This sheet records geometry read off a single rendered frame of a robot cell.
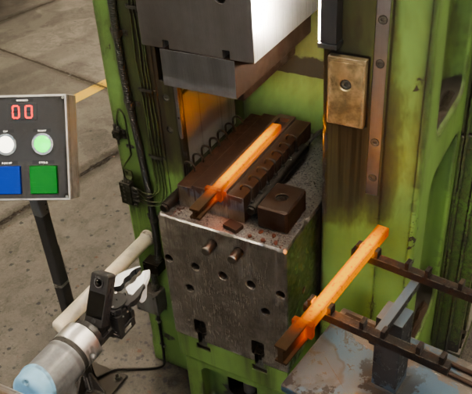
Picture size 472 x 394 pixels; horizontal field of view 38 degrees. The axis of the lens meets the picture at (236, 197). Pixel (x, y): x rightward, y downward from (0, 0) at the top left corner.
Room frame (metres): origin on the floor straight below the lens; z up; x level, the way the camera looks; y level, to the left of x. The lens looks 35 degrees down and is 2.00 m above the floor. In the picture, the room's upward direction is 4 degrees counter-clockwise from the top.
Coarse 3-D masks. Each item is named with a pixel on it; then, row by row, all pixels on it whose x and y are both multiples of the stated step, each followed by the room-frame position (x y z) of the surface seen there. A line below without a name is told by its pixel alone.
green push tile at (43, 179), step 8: (32, 168) 1.56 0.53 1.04; (40, 168) 1.55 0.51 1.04; (48, 168) 1.55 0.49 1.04; (56, 168) 1.55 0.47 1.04; (32, 176) 1.55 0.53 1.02; (40, 176) 1.54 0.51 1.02; (48, 176) 1.54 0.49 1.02; (56, 176) 1.54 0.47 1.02; (32, 184) 1.53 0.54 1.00; (40, 184) 1.53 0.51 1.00; (48, 184) 1.53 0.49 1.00; (56, 184) 1.53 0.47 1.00; (32, 192) 1.52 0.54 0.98; (40, 192) 1.52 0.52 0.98; (48, 192) 1.52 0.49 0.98; (56, 192) 1.52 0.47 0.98
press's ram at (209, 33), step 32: (160, 0) 1.50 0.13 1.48; (192, 0) 1.46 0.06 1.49; (224, 0) 1.42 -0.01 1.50; (256, 0) 1.41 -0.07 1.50; (288, 0) 1.54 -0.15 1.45; (160, 32) 1.51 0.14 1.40; (192, 32) 1.46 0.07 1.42; (224, 32) 1.42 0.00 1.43; (256, 32) 1.40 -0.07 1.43; (288, 32) 1.54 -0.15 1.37
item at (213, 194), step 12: (264, 132) 1.70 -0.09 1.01; (276, 132) 1.71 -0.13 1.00; (252, 144) 1.64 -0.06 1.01; (264, 144) 1.65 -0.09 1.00; (240, 156) 1.58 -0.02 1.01; (252, 156) 1.59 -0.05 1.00; (240, 168) 1.53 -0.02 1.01; (228, 180) 1.48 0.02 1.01; (204, 192) 1.42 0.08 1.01; (216, 192) 1.42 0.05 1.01; (204, 204) 1.37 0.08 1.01; (192, 216) 1.36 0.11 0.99
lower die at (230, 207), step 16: (240, 128) 1.79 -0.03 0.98; (256, 128) 1.76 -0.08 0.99; (288, 128) 1.74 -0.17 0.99; (304, 128) 1.74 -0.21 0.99; (224, 144) 1.70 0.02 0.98; (240, 144) 1.68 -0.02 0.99; (272, 144) 1.66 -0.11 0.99; (208, 160) 1.62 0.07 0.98; (224, 160) 1.60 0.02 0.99; (256, 160) 1.58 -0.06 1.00; (192, 176) 1.55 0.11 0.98; (208, 176) 1.53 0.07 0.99; (240, 176) 1.50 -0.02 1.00; (272, 176) 1.55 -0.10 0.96; (192, 192) 1.49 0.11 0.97; (224, 192) 1.44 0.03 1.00; (240, 192) 1.44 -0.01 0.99; (256, 192) 1.47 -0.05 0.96; (224, 208) 1.44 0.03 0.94; (240, 208) 1.42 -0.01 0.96
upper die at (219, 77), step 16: (304, 32) 1.73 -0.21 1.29; (160, 48) 1.51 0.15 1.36; (272, 48) 1.57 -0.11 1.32; (288, 48) 1.65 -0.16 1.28; (176, 64) 1.49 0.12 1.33; (192, 64) 1.47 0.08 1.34; (208, 64) 1.45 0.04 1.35; (224, 64) 1.42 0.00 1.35; (240, 64) 1.43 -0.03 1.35; (256, 64) 1.50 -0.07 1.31; (272, 64) 1.57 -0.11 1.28; (176, 80) 1.49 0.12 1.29; (192, 80) 1.47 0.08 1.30; (208, 80) 1.45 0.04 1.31; (224, 80) 1.43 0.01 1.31; (240, 80) 1.43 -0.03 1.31; (256, 80) 1.50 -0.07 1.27; (224, 96) 1.43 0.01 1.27
